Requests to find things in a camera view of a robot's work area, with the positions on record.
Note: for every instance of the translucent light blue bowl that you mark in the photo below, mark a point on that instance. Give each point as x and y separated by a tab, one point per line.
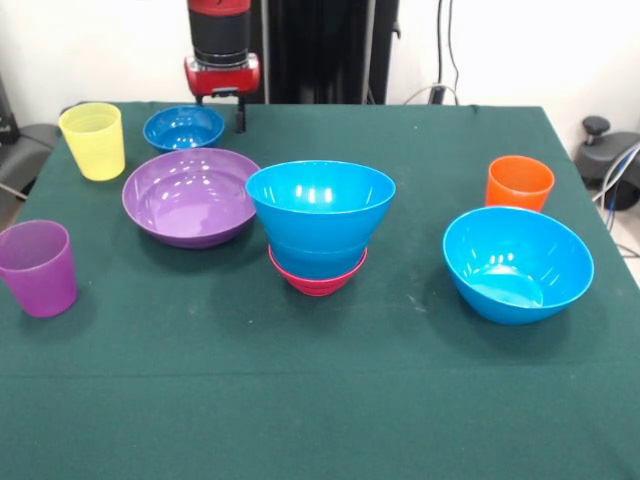
320	262

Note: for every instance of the small dark blue bowl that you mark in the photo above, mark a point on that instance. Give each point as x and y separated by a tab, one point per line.
185	130

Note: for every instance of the orange cup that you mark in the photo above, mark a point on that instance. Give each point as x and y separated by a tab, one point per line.
520	187

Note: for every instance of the purple cup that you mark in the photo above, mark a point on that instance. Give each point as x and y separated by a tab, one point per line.
40	275

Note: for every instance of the large blue bowl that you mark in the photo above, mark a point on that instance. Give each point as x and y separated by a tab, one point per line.
320	200
517	270

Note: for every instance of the dark grey chair base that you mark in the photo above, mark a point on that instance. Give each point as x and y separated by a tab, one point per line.
605	160

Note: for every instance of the grey padded chair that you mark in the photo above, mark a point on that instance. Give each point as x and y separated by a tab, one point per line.
22	150

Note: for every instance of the black power plug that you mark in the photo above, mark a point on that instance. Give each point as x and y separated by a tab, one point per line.
438	94

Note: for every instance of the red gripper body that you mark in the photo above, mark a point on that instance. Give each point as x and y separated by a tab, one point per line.
225	80

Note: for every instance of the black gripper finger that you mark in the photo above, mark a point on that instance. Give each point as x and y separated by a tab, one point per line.
199	101
241	115

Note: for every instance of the small red bowl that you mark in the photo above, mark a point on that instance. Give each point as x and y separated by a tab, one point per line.
315	285

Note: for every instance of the yellow cup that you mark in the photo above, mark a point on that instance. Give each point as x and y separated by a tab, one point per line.
95	145

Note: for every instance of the dark green tablecloth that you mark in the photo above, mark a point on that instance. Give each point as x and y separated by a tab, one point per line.
310	380

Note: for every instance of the wide purple bowl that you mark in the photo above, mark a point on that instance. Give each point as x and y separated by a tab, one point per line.
185	205

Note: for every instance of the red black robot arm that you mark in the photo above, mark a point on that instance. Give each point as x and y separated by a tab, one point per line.
220	30

